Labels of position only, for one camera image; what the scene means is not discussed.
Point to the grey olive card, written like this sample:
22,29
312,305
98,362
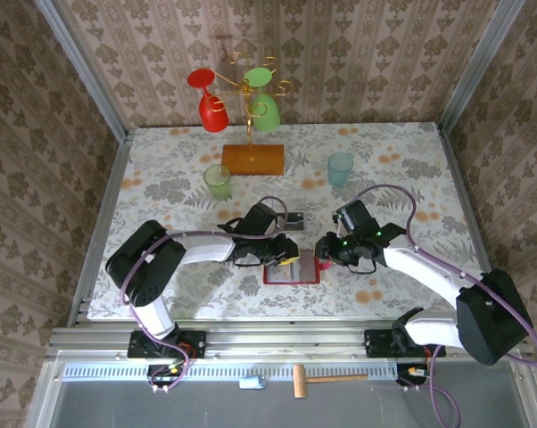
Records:
281,274

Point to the red card holder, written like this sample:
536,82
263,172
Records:
308,269

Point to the black card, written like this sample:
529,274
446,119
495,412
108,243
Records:
296,225

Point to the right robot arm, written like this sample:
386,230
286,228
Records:
491,312

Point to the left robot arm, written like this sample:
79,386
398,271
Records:
143,267

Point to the clear plastic card box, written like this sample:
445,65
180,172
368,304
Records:
295,203

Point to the teal plastic tumbler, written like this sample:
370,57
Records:
340,171

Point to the green plastic tumbler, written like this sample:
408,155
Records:
218,187

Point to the floral tablecloth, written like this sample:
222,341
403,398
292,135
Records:
384,147

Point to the wooden mallet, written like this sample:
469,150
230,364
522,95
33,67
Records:
299,383

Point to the light blue small device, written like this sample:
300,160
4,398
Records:
252,382

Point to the green wine glass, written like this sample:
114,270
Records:
266,117

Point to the red wine glass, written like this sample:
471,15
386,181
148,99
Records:
214,118

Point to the grey metal panel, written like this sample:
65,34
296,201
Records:
161,410

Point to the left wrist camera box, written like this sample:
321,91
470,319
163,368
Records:
261,218

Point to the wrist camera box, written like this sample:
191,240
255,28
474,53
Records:
355,216
261,218

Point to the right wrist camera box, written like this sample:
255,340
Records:
355,216

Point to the aluminium cross rail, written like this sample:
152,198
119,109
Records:
286,341

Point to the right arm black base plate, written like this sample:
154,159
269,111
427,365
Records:
375,345

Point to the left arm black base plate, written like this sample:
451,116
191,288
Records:
197,343

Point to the aluminium table side rail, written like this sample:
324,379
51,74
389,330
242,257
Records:
464,187
109,187

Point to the aluminium corner post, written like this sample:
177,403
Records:
85,67
476,67

